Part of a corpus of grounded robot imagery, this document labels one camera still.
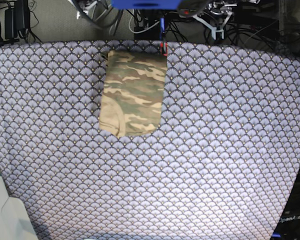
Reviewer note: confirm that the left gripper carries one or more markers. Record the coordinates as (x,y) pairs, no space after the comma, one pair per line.
(217,7)

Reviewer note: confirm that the camouflage T-shirt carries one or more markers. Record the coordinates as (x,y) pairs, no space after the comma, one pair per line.
(133,90)

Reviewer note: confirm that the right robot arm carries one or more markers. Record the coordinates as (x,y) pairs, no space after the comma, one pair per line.
(97,10)

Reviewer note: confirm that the black power strip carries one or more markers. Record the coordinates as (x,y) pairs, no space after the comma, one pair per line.
(186,13)

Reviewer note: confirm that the purple fan-pattern tablecloth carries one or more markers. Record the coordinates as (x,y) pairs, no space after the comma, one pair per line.
(220,166)

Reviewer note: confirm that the black power adapter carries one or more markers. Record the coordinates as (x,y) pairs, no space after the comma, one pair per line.
(17,20)

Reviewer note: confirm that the black OpenArm box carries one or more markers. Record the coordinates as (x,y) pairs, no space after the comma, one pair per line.
(288,227)

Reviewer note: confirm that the white plastic bin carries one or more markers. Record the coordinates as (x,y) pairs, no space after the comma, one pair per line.
(14,220)

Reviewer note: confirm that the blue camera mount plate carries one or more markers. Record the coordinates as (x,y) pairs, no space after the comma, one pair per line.
(146,4)

